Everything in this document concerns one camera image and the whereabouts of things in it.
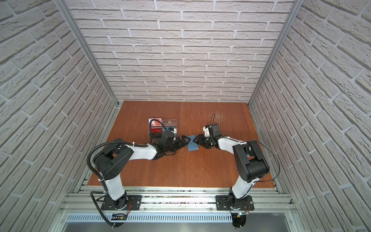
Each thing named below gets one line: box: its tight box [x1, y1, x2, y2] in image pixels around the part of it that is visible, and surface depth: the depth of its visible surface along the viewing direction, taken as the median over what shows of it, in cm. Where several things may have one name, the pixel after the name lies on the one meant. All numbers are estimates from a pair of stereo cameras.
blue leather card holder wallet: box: [186, 134, 200, 152], surface depth 94 cm
